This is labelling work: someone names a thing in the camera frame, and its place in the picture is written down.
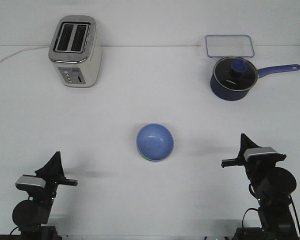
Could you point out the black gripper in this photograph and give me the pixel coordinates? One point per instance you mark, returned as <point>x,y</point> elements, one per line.
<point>53,168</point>
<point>258,165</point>

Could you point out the glass pot lid blue knob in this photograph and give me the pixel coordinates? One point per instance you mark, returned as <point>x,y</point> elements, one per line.
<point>235,73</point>

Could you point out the silver two-slot toaster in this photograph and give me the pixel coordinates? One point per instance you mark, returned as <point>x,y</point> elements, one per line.
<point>76,51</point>

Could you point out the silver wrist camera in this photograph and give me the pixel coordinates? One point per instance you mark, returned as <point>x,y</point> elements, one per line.
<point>258,151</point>
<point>27,182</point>

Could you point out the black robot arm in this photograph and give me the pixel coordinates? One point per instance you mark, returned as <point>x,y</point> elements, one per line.
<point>31,215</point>
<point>272,187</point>

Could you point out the blue bowl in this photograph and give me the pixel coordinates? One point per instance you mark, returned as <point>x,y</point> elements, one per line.
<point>154,137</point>

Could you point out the clear container blue rim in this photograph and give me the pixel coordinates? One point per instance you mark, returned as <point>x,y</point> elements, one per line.
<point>226,45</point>

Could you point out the green bowl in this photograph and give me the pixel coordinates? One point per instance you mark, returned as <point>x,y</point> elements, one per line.
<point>154,156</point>

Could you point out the blue saucepan with handle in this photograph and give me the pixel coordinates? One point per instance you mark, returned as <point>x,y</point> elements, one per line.
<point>230,95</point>

